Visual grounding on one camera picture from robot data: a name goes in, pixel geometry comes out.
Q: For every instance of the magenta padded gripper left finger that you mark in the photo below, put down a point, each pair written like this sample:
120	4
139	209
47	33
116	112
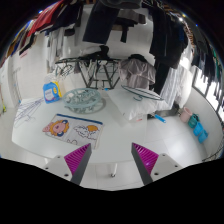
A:
77	162

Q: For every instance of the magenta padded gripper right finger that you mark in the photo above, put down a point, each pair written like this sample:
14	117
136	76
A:
145	160

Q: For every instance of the pink bucket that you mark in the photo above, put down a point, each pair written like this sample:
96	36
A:
185	115

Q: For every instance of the blue bucket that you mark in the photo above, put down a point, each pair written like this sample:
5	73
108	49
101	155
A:
200	132

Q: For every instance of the teal bucket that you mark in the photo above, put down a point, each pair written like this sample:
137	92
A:
194	119

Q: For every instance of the blue detergent refill bag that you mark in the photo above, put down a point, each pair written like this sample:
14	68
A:
51	90

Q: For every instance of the grey garment on rack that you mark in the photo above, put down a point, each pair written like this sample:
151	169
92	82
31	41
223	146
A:
138	74

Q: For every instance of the metal drying rack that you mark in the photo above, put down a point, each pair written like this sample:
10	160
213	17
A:
95	73

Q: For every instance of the black hanging clothes right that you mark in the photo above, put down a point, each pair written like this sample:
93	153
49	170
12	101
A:
168	43

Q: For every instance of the dark hanging trousers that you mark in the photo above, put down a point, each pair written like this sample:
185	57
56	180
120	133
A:
100	23

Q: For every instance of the red hanging garment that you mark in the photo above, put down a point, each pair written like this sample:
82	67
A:
47	17

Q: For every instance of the blue handled brush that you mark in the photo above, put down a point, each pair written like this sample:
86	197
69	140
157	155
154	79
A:
157	117

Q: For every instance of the oval wire hanger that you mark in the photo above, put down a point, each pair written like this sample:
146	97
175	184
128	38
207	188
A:
142	94

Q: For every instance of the wire hangers pile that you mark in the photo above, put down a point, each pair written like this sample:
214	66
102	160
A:
26	111

